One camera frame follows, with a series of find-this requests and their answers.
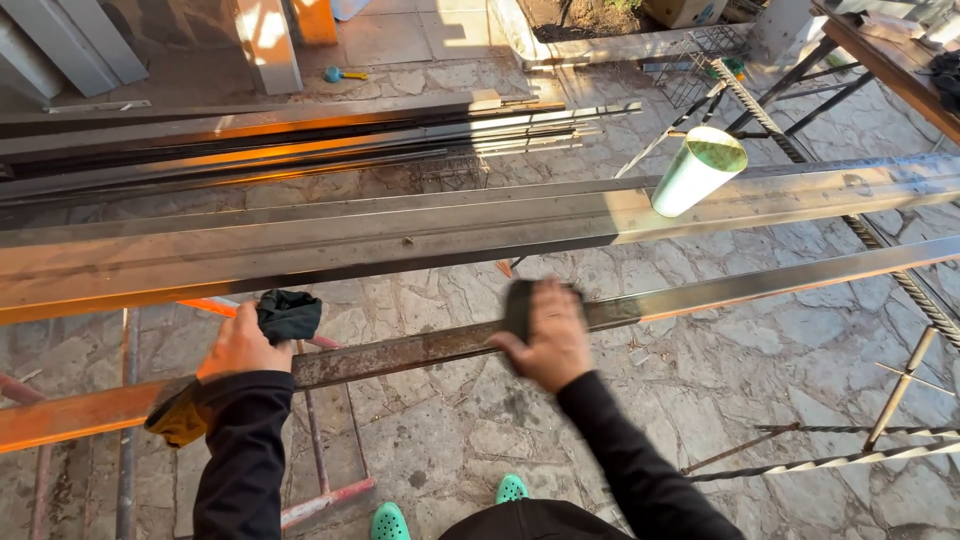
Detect person's left hand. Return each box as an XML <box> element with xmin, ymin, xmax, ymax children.
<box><xmin>196</xmin><ymin>302</ymin><xmax>295</xmax><ymax>384</ymax></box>

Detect person's right hand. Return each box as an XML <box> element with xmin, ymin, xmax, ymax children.
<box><xmin>487</xmin><ymin>277</ymin><xmax>597</xmax><ymax>395</ymax></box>

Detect dark green cloth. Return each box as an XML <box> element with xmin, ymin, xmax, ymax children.
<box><xmin>255</xmin><ymin>288</ymin><xmax>324</xmax><ymax>347</ymax></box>

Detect dark sanding pad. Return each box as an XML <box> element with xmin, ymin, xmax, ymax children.
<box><xmin>500</xmin><ymin>279</ymin><xmax>586</xmax><ymax>348</ymax></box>

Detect yellow black work glove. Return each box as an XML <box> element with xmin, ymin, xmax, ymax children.
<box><xmin>144</xmin><ymin>375</ymin><xmax>216</xmax><ymax>450</ymax></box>

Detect wide grey steel beam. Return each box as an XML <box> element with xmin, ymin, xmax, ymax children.
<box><xmin>0</xmin><ymin>153</ymin><xmax>960</xmax><ymax>328</ymax></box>

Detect pile of long steel bars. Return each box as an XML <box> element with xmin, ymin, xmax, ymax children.
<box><xmin>0</xmin><ymin>89</ymin><xmax>645</xmax><ymax>210</ymax></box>

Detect red metal trestle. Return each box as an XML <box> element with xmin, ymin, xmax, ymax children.
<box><xmin>0</xmin><ymin>297</ymin><xmax>378</xmax><ymax>540</ymax></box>

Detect small rebar cage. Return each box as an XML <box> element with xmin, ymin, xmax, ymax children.
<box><xmin>408</xmin><ymin>153</ymin><xmax>491</xmax><ymax>195</ymax></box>

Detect green clog on left foot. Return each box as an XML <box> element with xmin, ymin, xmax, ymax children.
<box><xmin>369</xmin><ymin>501</ymin><xmax>412</xmax><ymax>540</ymax></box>

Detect green clog on foot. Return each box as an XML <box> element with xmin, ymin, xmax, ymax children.
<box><xmin>369</xmin><ymin>501</ymin><xmax>412</xmax><ymax>540</ymax></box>
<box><xmin>495</xmin><ymin>473</ymin><xmax>531</xmax><ymax>505</ymax></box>

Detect flat metal strip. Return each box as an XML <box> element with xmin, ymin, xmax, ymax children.
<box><xmin>42</xmin><ymin>99</ymin><xmax>152</xmax><ymax>116</ymax></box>

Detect white pillar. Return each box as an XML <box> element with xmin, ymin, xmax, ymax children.
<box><xmin>228</xmin><ymin>0</ymin><xmax>305</xmax><ymax>97</ymax></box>

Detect green clog on right foot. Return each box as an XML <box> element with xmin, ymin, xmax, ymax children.
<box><xmin>495</xmin><ymin>473</ymin><xmax>531</xmax><ymax>505</ymax></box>

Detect grey metal profiles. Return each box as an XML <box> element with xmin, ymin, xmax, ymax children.
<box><xmin>0</xmin><ymin>0</ymin><xmax>150</xmax><ymax>103</ymax></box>

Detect person's black clothing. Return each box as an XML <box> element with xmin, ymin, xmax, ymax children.
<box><xmin>437</xmin><ymin>498</ymin><xmax>633</xmax><ymax>540</ymax></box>

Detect white planter with soil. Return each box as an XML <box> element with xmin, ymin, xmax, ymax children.
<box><xmin>489</xmin><ymin>0</ymin><xmax>757</xmax><ymax>73</ymax></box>

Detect thin steel rod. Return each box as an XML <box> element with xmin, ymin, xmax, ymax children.
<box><xmin>614</xmin><ymin>79</ymin><xmax>730</xmax><ymax>180</ymax></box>

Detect rusty square steel tube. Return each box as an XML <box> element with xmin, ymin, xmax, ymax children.
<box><xmin>0</xmin><ymin>235</ymin><xmax>960</xmax><ymax>456</ymax></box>

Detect white green plastic pipe piece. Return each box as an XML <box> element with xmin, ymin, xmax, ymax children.
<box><xmin>650</xmin><ymin>125</ymin><xmax>750</xmax><ymax>219</ymax></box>

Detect cardboard box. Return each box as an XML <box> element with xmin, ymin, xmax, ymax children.
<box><xmin>642</xmin><ymin>0</ymin><xmax>729</xmax><ymax>30</ymax></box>

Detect long ribbed rebar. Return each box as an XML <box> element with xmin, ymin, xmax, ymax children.
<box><xmin>708</xmin><ymin>57</ymin><xmax>960</xmax><ymax>351</ymax></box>

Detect rebar trestle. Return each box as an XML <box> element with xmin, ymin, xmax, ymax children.
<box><xmin>678</xmin><ymin>324</ymin><xmax>960</xmax><ymax>486</ymax></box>

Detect wooden workbench with metal legs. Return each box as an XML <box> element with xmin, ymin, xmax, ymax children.
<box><xmin>723</xmin><ymin>0</ymin><xmax>960</xmax><ymax>145</ymax></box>

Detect black item on workbench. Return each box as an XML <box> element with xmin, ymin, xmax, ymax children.
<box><xmin>927</xmin><ymin>48</ymin><xmax>960</xmax><ymax>115</ymax></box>

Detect orange post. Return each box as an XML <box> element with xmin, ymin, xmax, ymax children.
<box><xmin>288</xmin><ymin>0</ymin><xmax>339</xmax><ymax>48</ymax></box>

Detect wire mesh cage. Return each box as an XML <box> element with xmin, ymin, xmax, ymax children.
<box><xmin>651</xmin><ymin>25</ymin><xmax>752</xmax><ymax>111</ymax></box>

